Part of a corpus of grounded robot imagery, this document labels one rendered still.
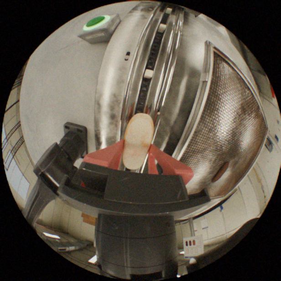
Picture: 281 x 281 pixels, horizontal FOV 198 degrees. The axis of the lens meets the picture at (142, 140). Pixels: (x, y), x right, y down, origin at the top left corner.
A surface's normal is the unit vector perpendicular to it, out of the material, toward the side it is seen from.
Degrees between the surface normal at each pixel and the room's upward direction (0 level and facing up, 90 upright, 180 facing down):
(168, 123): 0
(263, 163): 90
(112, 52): 0
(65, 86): 0
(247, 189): 90
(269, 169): 90
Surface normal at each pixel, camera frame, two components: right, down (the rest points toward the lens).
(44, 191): 0.77, 0.15
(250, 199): -0.98, -0.16
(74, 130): 0.04, 0.55
